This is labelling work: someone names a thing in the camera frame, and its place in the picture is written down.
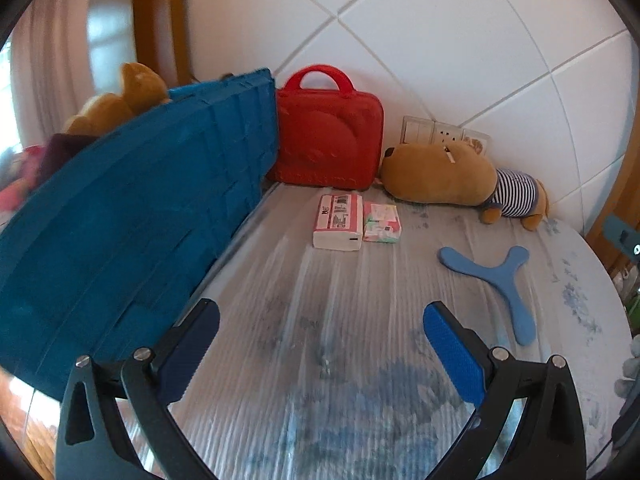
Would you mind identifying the blue plastic crate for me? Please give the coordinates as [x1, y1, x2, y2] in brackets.
[0, 68, 279, 402]

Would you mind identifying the dark purple cloth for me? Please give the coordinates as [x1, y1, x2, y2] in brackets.
[35, 133, 96, 186]

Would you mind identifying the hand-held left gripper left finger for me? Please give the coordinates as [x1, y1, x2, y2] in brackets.
[55, 298, 221, 480]

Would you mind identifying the green pink tissue pack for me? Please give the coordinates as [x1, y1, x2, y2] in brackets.
[363, 201, 402, 243]

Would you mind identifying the brown plush dog striped shirt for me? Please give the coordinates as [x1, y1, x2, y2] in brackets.
[376, 141, 550, 232]

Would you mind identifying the red handled case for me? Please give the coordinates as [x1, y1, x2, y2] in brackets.
[266, 64, 385, 191]

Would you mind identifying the wall switch and socket panel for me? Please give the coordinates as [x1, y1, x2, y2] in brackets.
[400, 115, 491, 156]

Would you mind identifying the blue three-armed boomerang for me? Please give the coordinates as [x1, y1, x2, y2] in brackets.
[438, 245, 537, 347]

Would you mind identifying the brown teddy bear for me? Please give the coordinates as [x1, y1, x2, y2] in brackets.
[62, 62, 171, 137]

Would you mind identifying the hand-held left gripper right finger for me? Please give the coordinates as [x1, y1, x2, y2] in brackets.
[423, 301, 586, 480]

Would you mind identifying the desktop with clear plastic cover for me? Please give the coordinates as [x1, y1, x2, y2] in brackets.
[120, 182, 635, 480]

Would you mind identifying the white red tissue pack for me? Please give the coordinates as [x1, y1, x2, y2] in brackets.
[313, 193, 364, 251]

